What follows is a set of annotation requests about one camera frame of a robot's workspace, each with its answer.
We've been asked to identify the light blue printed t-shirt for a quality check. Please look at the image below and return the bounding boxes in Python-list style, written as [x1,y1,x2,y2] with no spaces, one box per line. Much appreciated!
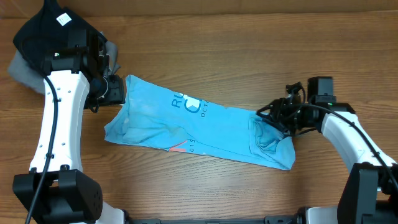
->
[104,75,295,170]

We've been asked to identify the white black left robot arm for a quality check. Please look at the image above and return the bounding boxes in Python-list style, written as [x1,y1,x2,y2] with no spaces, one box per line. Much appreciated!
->
[12,44,129,223]

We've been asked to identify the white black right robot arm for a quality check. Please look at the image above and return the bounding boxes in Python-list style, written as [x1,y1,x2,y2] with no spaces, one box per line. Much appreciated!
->
[256,77,397,224]

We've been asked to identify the folded black t-shirt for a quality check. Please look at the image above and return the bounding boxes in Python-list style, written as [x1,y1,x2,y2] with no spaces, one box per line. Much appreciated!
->
[13,0,107,75]

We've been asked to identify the folded grey t-shirt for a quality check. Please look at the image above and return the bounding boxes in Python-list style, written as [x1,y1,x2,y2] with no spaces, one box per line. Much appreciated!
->
[7,41,121,95]

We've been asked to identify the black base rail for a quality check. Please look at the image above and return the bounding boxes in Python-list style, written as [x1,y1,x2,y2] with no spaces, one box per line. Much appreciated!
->
[127,215,303,224]

